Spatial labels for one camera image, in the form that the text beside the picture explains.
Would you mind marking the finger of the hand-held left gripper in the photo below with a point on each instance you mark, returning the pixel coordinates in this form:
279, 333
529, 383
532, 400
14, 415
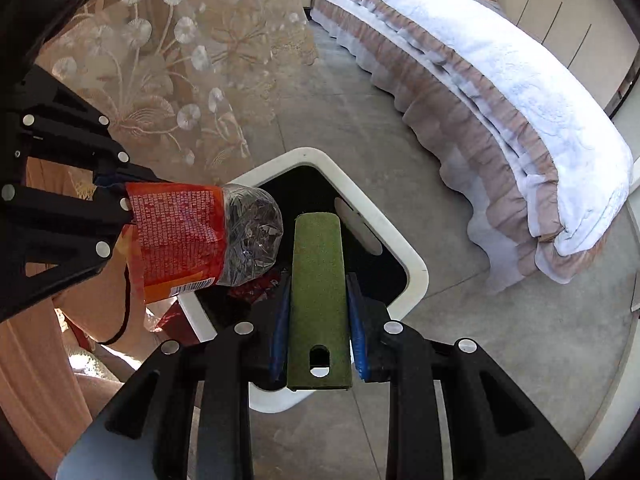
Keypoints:
60, 225
75, 135

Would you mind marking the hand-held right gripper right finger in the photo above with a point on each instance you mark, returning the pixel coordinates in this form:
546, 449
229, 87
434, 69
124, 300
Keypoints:
356, 332

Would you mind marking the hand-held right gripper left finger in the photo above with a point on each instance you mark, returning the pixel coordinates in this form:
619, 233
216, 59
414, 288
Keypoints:
280, 332

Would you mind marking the green rectangular pad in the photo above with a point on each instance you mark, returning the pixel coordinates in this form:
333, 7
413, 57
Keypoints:
317, 285

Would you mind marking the white trash bin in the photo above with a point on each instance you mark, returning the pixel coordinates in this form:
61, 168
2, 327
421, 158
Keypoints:
400, 270

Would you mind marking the plastic bottle with orange label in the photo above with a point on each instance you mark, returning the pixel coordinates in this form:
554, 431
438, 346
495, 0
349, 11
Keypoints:
190, 235

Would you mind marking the person's left forearm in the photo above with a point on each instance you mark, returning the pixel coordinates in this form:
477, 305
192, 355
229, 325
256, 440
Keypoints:
92, 310

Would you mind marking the red wrapper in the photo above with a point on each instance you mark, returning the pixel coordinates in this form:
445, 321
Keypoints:
250, 288
167, 321

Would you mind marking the black hair band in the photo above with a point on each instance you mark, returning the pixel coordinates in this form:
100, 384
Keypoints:
122, 310

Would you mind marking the embroidered floral tablecloth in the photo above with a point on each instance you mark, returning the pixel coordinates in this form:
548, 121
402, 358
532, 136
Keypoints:
175, 60

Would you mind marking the bed with grey-blue duvet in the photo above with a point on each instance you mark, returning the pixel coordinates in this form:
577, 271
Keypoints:
500, 75

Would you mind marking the beige wardrobe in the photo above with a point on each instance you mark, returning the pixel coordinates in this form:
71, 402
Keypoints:
565, 15

